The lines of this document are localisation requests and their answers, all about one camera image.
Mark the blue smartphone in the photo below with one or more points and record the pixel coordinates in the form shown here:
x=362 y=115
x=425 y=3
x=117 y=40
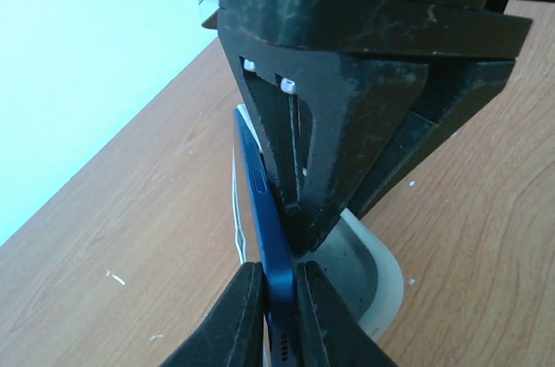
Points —
x=259 y=238

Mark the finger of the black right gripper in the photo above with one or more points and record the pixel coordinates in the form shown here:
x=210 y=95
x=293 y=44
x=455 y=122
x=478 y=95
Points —
x=456 y=90
x=322 y=120

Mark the white phone case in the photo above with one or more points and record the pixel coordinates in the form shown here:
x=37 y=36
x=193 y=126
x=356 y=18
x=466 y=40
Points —
x=363 y=271

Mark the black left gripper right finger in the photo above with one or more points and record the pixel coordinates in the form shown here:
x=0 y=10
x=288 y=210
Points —
x=329 y=335

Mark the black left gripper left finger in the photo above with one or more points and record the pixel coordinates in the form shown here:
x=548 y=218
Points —
x=232 y=332

